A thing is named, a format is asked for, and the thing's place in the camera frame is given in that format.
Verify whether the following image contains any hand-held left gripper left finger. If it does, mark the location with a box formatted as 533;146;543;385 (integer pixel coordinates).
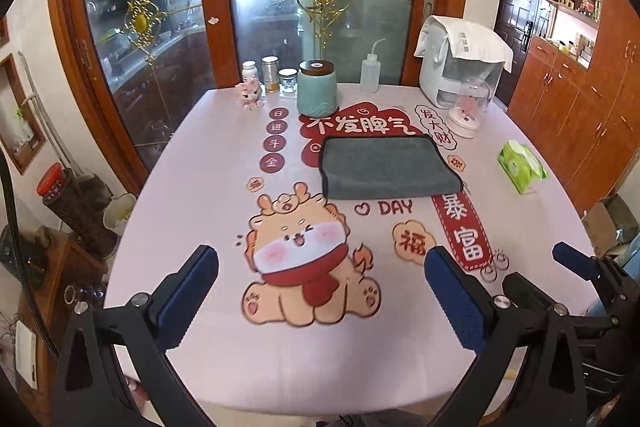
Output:
52;244;221;427

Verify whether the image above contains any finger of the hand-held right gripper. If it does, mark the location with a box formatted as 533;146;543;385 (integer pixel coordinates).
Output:
552;241;626;288
502;272;618;333

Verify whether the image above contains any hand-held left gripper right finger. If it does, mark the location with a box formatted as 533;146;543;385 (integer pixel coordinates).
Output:
424;244;588;427

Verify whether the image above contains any grey towel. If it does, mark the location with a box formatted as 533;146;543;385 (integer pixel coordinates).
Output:
318;134;464;202

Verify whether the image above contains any cardboard box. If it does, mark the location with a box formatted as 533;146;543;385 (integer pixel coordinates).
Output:
581;194;639;259

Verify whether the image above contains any white plastic cup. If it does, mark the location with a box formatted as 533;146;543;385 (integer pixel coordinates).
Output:
103;193;137;238

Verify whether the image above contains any green tissue pack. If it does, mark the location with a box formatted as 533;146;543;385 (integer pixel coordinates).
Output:
497;140;550;196

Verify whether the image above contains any wooden side table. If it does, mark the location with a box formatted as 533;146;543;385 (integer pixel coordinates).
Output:
14;231;109;360

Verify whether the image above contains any pink printed tablecloth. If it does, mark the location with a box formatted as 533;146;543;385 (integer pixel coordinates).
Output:
102;83;597;414

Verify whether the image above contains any large jar with red lid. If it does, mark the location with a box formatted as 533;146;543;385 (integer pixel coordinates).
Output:
36;162;122;259

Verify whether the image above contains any wooden cabinet with shelves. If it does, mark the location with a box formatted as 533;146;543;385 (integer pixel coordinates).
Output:
506;0;640;219

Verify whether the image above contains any white power adapter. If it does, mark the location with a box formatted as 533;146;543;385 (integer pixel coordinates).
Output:
14;322;39;391

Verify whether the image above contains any glass dome with pink figure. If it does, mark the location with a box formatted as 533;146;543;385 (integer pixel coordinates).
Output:
446;76;491;139

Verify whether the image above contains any pink toy figurine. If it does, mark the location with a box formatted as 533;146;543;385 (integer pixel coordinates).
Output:
235;81;265;112

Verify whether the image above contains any white water dispenser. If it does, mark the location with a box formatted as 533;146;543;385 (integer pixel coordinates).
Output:
417;18;503;110

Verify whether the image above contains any dark entry door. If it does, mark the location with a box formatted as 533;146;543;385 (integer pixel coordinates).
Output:
494;0;547;108

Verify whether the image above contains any tall jar with metal lid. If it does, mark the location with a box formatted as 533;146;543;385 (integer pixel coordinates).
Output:
261;56;281;94

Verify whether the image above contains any small glass jar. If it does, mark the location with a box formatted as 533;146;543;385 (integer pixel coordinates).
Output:
278;68;300;96

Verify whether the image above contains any white cover cloth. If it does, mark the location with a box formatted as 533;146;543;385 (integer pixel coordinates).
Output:
413;15;515;73

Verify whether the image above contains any teal canister with wooden lid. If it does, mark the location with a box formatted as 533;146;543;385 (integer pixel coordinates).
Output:
297;60;340;118

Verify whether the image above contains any clear squeeze wash bottle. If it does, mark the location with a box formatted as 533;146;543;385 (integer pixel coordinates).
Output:
360;38;389;87

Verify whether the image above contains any wooden picture frame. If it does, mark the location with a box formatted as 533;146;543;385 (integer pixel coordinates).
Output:
0;54;47;176

